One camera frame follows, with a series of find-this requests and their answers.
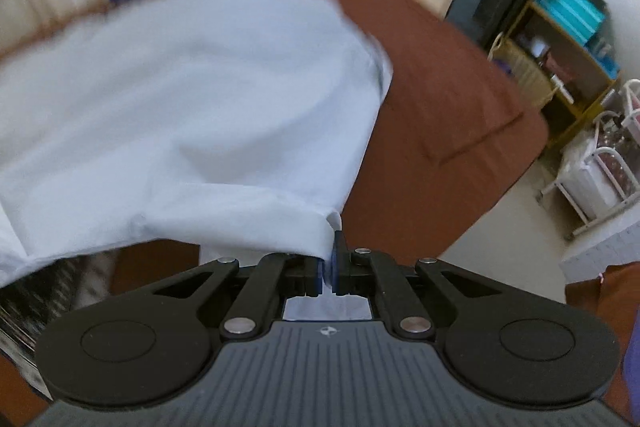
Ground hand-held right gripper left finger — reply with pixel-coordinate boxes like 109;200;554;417
150;252;326;340

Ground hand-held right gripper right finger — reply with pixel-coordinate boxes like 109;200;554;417
331;231;503;340

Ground white button shirt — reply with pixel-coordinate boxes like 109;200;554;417
0;0;396;323

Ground brown bed sheet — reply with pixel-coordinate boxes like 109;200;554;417
0;0;551;408

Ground white metal rack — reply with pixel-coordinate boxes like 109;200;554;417
540;79;640;240

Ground grey ribbed mat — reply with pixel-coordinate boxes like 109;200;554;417
559;224;640;280

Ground wicker basket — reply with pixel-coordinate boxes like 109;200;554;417
492;34;553;108

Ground wooden shelf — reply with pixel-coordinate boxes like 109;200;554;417
495;0;621;148

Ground dark patterned blanket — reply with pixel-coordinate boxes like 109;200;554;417
0;0;351;388

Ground stack of teal boxes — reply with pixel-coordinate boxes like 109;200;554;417
537;0;621;78

